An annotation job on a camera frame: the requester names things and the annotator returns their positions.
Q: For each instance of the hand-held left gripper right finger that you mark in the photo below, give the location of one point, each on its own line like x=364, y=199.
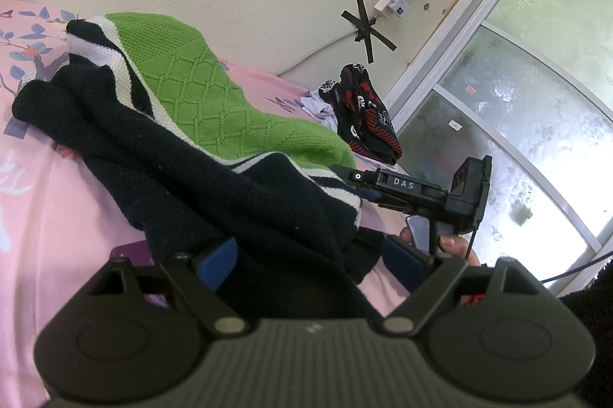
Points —
x=402, y=259

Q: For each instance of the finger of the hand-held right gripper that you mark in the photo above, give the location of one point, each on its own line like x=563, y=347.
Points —
x=357, y=175
x=371, y=196

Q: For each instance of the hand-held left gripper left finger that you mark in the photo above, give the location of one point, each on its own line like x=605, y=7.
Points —
x=218, y=264

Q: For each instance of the green black white knit sweater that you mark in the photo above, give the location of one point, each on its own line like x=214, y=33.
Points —
x=191, y=77

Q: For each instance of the person's right hand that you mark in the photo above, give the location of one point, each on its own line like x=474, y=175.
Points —
x=452, y=244

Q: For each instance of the black red patterned garment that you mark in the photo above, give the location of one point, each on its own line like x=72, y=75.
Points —
x=364, y=116

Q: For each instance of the white garment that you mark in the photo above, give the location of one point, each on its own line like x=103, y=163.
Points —
x=318, y=108

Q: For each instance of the orange window sticker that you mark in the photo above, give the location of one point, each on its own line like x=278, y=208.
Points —
x=470, y=90

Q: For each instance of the black tape cross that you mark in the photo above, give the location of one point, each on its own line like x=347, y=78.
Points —
x=366, y=29

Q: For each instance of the white framed frosted window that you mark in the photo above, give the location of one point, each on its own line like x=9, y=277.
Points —
x=517, y=68

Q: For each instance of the pink floral bedsheet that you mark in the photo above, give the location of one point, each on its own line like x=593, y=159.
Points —
x=72, y=197

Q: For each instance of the dark fuzzy cloth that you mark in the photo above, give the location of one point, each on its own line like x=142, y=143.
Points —
x=596, y=317

